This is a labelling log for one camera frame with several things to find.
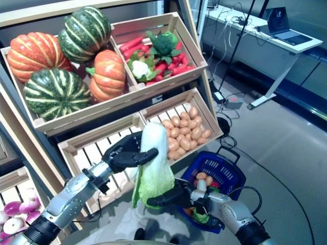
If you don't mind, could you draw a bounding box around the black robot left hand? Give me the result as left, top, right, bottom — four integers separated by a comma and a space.
101, 131, 159, 174

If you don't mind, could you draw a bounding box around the napa cabbage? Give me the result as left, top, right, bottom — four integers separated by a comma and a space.
190, 179, 211, 225
131, 121, 176, 210

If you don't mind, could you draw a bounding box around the blue plastic shopping basket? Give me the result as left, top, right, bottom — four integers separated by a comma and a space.
178, 146, 247, 234

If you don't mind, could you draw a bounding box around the wooden slatted crate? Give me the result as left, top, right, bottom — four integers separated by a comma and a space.
57, 113, 148, 215
110, 12, 209, 93
0, 165, 67, 245
139, 87, 225, 168

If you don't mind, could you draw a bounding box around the large wooden crate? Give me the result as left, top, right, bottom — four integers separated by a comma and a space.
0, 34, 140, 136

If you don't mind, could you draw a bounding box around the orange pumpkin with green stem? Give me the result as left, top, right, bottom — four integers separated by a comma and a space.
85, 50, 127, 103

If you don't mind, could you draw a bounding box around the green striped pumpkin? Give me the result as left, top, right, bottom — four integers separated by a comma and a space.
23, 67, 92, 122
57, 6, 112, 64

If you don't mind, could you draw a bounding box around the white cauliflower with leaves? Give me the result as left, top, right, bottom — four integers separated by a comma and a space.
127, 50, 159, 83

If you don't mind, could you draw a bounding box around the red carrot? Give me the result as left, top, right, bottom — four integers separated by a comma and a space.
122, 43, 150, 61
171, 65, 196, 77
119, 36, 144, 52

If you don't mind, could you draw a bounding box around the black round stand base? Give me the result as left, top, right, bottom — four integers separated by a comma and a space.
217, 116, 232, 138

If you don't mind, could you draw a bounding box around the green broccoli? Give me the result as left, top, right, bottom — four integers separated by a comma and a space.
146, 30, 182, 64

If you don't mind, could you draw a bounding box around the grey box with red button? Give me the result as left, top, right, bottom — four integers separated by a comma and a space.
226, 95, 244, 110

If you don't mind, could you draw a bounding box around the orange striped pumpkin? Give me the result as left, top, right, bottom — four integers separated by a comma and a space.
6, 32, 74, 84

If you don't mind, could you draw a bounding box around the black stand pole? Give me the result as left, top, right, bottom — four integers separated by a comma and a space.
218, 0, 256, 90

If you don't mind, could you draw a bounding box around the wooden display rack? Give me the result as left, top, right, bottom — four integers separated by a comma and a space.
0, 0, 218, 245

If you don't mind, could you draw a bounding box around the white desk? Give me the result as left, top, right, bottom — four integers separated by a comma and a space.
204, 6, 324, 110

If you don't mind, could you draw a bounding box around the grey laptop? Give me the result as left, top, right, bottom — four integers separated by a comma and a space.
256, 7, 314, 46

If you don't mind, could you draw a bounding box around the black floor cable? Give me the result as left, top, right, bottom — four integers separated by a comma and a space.
219, 135, 316, 245

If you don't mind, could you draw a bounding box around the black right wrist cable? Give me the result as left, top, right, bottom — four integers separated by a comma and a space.
227, 186, 263, 220

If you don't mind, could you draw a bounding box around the white hanging cable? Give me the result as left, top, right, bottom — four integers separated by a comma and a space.
218, 7, 237, 49

